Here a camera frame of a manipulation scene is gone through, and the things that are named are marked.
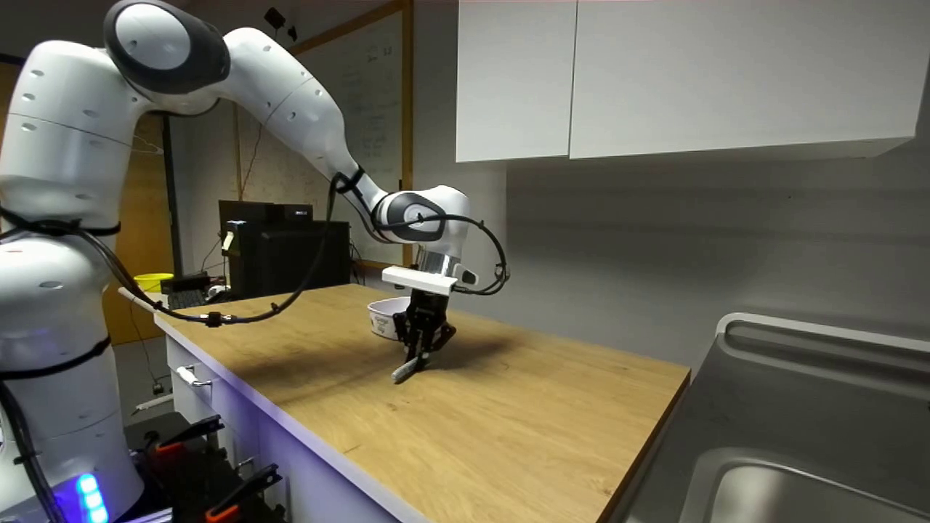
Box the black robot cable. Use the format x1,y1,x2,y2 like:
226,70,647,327
0,166,512,523

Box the orange black clamp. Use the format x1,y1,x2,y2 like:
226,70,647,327
199,461,285,523
143,413,226,470

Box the narrow white cabinet door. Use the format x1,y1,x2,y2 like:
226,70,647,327
454,0,580,166

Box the orange wooden door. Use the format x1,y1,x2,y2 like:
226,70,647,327
98,111,178,349

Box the silver drawer handle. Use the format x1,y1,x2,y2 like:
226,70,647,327
170,361,211,393

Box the green capped white marker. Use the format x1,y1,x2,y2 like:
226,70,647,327
388,352,435,388

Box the wide white cabinet door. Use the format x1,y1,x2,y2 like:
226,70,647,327
567,0,930,163

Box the wood framed whiteboard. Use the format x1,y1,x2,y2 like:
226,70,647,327
228,0,419,280

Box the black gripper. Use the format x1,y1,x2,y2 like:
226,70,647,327
391,287,459,375

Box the stainless steel sink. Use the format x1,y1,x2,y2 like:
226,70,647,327
608,307,930,523

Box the black ceiling fixture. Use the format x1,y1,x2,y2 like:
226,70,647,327
260,6,303,44

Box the yellow small object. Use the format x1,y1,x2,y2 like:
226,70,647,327
131,269,178,295

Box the black box machine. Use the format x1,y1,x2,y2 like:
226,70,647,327
215,198,355,295

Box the white counter base cabinet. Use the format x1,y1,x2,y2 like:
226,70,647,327
157,327,420,523

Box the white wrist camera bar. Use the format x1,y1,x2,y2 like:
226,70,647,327
377,265,459,295

